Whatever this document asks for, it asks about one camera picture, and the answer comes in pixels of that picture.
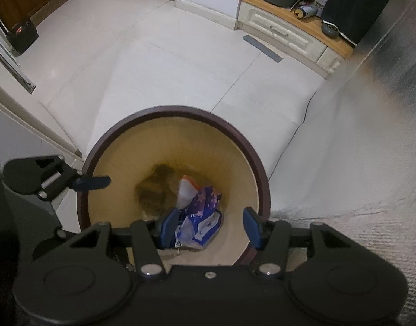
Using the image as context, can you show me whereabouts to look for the tan bin with brown rim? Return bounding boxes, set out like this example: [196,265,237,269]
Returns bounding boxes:
[76,106,272,267]

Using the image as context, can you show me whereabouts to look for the dark small bowl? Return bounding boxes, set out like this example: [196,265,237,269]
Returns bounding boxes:
[321,20,341,39]

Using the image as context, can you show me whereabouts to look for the lying spray can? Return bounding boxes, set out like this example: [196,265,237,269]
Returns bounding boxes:
[294,3,319,19]

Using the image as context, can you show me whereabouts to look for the low white drawer cabinet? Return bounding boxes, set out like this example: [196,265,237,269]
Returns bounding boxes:
[237,0,354,80]

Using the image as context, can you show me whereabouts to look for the small black box device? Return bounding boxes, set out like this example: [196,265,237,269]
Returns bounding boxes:
[5,18,39,54]

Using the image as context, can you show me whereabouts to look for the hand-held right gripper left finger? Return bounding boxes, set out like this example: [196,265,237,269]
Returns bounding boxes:
[63,207,180,278]

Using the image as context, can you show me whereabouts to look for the white plastic bag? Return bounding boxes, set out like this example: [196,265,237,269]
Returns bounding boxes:
[177,175,202,209]

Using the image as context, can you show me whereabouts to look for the grey flat bar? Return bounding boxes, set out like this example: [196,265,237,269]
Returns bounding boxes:
[242,35,284,62]

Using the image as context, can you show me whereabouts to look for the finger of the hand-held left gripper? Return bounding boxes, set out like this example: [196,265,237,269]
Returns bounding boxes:
[2,154,112,201]

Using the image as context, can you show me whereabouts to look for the purple floral tissue packet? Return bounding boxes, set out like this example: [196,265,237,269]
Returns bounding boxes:
[174,186,224,250]

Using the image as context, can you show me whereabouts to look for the dark green bag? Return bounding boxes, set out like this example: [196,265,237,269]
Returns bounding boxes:
[321,0,393,46]

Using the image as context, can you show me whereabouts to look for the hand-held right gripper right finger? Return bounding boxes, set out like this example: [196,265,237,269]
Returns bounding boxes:
[242,206,358,278]

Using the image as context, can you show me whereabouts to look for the silver foil table skirt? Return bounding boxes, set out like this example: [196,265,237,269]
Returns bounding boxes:
[269,0,416,326]

